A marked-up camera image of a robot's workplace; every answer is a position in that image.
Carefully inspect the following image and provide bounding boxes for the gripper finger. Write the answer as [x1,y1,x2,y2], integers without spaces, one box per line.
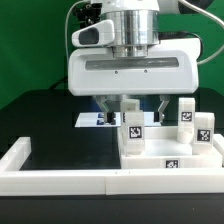
[96,96,115,124]
[154,95,170,123]

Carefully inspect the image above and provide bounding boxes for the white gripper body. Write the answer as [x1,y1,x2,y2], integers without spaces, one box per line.
[68,38,200,96]

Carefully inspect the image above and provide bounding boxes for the white square table top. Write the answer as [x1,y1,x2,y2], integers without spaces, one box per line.
[117,126,222,169]

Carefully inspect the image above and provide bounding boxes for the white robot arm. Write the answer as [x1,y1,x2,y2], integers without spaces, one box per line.
[68,0,224,123]

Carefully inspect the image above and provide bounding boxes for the white sheet with markers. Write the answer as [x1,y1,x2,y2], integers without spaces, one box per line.
[75,112,177,127]

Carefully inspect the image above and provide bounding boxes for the white U-shaped obstacle fence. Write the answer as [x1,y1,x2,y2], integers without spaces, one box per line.
[0,137,224,196]

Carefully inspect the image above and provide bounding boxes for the black cables at base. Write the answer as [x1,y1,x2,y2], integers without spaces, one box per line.
[49,76,69,90]

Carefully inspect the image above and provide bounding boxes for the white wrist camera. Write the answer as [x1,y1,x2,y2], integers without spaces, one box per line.
[72,19,115,48]

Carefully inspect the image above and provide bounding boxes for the white cable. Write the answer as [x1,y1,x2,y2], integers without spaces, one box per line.
[64,0,224,90]

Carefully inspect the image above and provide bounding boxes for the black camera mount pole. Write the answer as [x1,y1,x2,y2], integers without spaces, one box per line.
[72,3,102,28]

